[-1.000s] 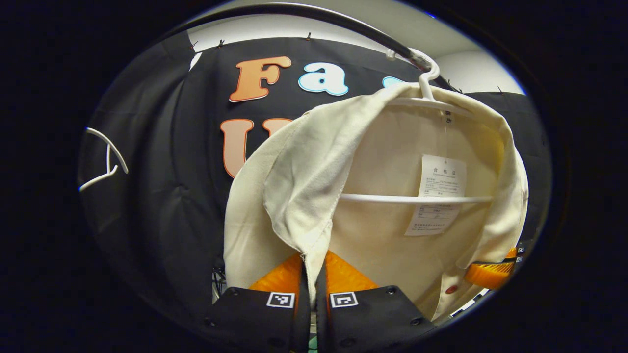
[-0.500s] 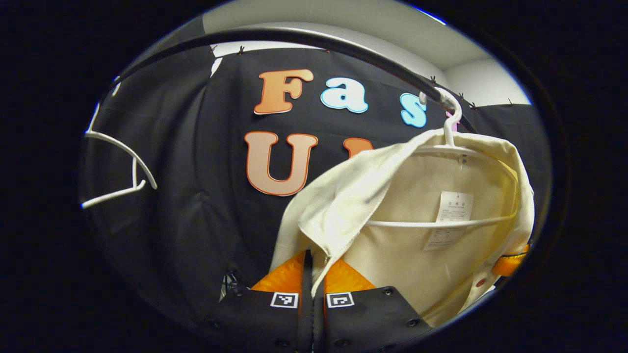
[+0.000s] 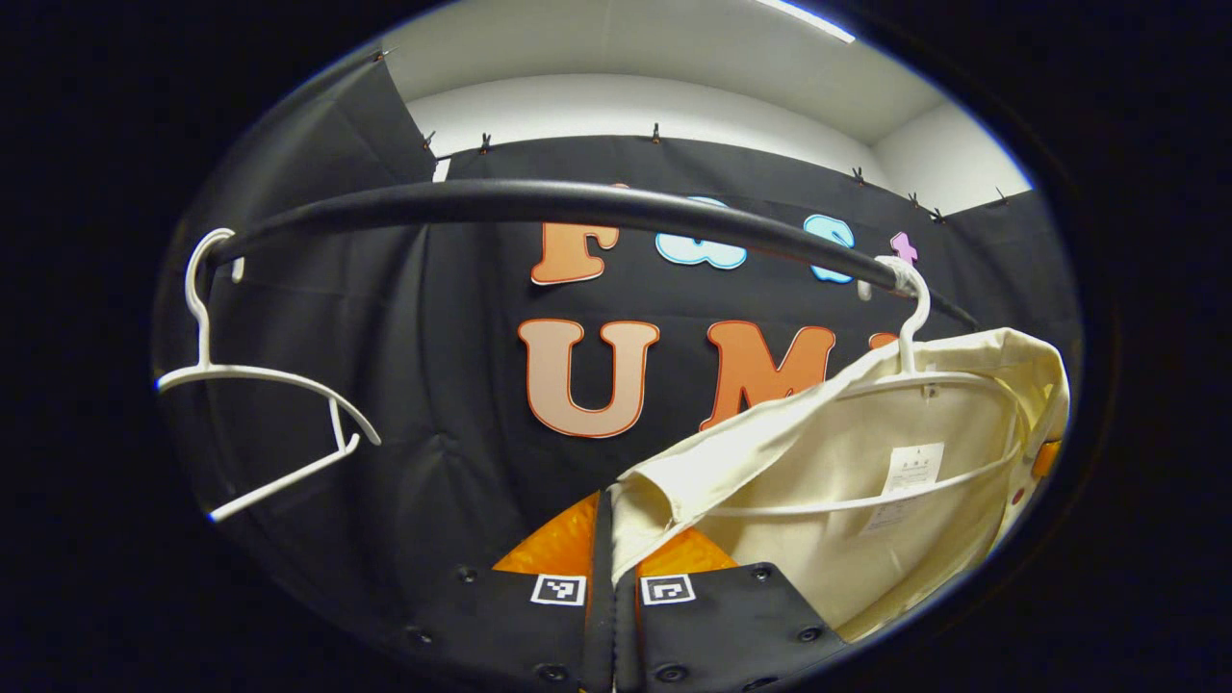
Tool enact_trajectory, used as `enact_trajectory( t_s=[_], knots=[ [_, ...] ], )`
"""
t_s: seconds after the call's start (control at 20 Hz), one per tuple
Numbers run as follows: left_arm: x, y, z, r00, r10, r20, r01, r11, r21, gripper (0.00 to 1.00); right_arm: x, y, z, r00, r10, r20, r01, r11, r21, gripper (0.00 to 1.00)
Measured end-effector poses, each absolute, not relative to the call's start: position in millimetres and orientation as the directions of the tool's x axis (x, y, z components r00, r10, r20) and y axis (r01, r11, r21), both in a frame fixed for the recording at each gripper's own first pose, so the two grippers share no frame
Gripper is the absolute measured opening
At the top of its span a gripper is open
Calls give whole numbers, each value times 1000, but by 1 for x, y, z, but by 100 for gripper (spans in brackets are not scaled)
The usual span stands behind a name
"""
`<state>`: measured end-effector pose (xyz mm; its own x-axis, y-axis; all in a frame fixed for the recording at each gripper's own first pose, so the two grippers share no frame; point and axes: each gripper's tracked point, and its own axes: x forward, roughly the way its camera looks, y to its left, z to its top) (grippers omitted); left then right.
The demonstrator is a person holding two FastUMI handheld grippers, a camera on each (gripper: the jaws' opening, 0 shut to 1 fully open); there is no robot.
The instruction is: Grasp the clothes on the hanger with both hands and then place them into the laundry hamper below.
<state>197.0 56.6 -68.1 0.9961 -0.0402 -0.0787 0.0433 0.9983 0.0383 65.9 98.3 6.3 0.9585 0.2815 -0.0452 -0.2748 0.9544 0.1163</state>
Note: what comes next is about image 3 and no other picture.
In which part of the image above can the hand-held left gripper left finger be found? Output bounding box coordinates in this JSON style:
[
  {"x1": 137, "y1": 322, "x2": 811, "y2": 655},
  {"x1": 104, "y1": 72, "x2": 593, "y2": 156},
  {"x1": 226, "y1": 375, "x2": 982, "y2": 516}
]
[{"x1": 404, "y1": 489, "x2": 614, "y2": 693}]

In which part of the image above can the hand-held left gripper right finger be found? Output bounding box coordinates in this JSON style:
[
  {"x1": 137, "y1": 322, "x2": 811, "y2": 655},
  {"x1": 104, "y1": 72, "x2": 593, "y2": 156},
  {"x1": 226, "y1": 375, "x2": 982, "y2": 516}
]
[{"x1": 613, "y1": 527, "x2": 850, "y2": 693}]

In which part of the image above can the cream shirt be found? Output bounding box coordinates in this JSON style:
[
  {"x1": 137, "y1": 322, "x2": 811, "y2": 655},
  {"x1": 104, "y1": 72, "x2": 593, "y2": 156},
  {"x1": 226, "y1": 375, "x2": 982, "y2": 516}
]
[{"x1": 608, "y1": 327, "x2": 1071, "y2": 644}]

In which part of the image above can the white plastic hanger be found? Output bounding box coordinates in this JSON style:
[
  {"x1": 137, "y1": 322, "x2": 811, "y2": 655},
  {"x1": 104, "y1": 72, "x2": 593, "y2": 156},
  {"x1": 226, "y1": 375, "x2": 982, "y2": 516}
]
[
  {"x1": 156, "y1": 228, "x2": 382, "y2": 524},
  {"x1": 703, "y1": 255, "x2": 1026, "y2": 521}
]

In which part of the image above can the black backdrop cloth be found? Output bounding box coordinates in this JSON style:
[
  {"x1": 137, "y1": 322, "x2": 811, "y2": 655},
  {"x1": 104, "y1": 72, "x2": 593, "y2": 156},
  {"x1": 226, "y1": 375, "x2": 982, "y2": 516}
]
[{"x1": 154, "y1": 48, "x2": 1084, "y2": 655}]

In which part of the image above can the row of small black clamps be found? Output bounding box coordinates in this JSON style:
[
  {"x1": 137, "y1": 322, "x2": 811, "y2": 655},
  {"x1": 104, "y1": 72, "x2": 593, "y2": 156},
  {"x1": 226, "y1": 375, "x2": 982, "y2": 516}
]
[{"x1": 371, "y1": 43, "x2": 1012, "y2": 227}]

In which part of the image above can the black clothes rail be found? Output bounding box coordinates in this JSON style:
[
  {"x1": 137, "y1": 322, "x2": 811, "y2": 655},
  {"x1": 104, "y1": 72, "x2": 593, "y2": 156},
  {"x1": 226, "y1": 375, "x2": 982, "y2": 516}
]
[{"x1": 197, "y1": 179, "x2": 983, "y2": 333}]

